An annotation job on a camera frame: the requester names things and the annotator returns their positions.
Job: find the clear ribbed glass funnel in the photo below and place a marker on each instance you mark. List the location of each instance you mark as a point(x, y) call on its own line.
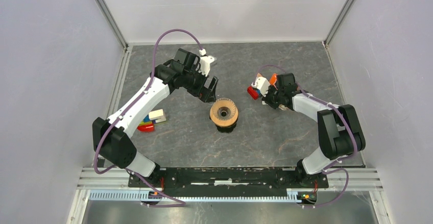
point(224, 111)

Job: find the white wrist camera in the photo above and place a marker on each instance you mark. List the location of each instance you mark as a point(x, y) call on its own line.
point(205, 62)
point(261, 84)

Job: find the red lego brick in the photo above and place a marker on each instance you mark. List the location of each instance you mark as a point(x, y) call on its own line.
point(253, 92)

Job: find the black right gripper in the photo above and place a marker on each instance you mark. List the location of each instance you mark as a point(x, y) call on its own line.
point(266, 98)

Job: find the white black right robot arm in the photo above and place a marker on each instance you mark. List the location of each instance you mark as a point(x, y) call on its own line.
point(340, 134)

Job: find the dark green glass dripper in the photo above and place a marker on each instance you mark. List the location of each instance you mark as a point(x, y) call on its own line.
point(224, 124)

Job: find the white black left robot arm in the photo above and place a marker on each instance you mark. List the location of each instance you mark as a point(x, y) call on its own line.
point(112, 136)

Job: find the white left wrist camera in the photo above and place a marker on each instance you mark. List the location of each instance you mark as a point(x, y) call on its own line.
point(205, 62)

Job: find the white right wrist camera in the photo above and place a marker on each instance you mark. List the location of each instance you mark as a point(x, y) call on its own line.
point(261, 84)

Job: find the orange black coffee filter box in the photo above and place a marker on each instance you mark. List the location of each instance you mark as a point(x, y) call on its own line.
point(273, 79)

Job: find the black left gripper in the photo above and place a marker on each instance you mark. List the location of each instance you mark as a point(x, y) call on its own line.
point(199, 93)

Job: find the paper coffee filters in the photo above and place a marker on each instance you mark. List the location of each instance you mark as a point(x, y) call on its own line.
point(283, 108)

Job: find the round wooden dripper stand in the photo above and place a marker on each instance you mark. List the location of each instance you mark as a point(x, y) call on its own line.
point(224, 117)

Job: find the white wooden block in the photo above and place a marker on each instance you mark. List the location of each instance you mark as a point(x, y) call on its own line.
point(157, 115)

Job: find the colourful toy block stack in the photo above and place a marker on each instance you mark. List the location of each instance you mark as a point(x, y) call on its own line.
point(147, 125)

